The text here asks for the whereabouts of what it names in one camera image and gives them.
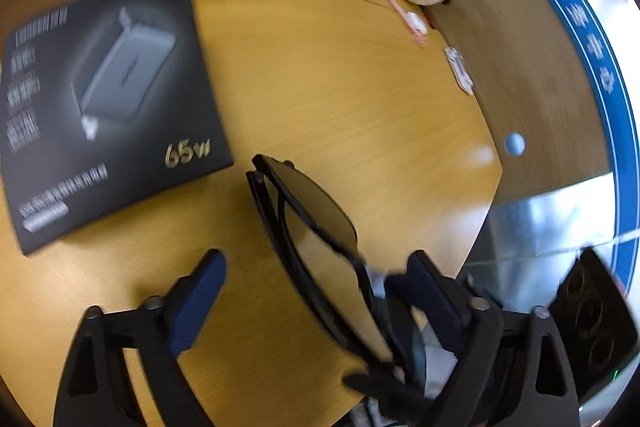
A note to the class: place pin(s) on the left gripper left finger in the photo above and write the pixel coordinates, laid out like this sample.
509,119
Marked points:
95,387

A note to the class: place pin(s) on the white earbuds case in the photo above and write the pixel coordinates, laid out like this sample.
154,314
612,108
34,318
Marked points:
416,23

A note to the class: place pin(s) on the small white card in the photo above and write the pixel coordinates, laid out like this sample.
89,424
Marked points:
457,66

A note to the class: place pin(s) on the black sunglasses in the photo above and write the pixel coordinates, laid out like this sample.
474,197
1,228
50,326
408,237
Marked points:
317,244

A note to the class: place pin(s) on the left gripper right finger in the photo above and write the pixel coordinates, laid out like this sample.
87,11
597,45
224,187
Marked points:
470,328

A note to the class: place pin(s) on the pink pen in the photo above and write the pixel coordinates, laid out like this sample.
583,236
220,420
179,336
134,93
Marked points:
420,40

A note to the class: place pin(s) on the black charger box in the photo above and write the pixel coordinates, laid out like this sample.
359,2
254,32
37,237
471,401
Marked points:
103,103

